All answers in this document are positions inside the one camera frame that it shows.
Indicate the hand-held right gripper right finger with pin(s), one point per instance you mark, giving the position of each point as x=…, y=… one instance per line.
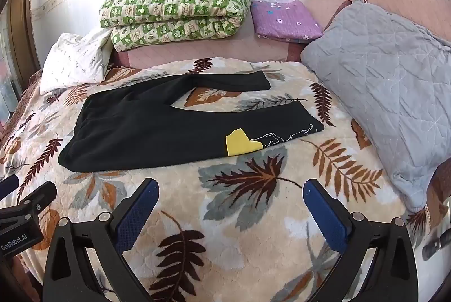
x=326, y=217

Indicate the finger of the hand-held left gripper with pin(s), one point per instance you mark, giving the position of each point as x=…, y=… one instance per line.
x=8, y=185
x=37, y=198

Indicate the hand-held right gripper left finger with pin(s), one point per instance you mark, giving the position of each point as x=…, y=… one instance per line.
x=135, y=214

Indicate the black pants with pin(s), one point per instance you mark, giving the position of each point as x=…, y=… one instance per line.
x=148, y=126

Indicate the leaf print blanket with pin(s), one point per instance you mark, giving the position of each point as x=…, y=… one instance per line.
x=246, y=210

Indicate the white leaf print pillow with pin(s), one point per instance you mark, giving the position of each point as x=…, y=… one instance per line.
x=75, y=62

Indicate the grey quilted pillow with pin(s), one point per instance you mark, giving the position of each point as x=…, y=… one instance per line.
x=387, y=87

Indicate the purple floral folded cloth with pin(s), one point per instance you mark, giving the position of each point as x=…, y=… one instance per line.
x=283, y=18

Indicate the green checkered quilt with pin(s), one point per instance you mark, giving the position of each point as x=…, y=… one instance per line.
x=176, y=11

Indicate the wooden window frame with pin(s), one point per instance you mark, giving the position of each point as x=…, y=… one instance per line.
x=21, y=27

